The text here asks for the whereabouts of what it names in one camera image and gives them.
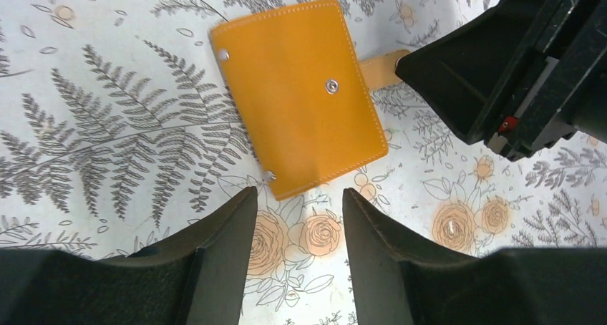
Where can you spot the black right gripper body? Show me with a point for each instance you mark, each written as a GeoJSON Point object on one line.
{"type": "Point", "coordinates": [565, 92]}

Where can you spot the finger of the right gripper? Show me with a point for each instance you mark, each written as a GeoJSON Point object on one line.
{"type": "Point", "coordinates": [467, 76]}

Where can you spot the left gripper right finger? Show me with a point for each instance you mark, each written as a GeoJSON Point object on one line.
{"type": "Point", "coordinates": [399, 276]}

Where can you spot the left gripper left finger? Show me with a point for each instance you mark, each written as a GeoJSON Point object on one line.
{"type": "Point", "coordinates": [195, 276]}

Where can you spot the yellow leather card holder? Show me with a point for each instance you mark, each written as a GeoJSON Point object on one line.
{"type": "Point", "coordinates": [302, 93]}

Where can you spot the floral patterned table mat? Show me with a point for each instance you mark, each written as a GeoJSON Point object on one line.
{"type": "Point", "coordinates": [117, 130]}

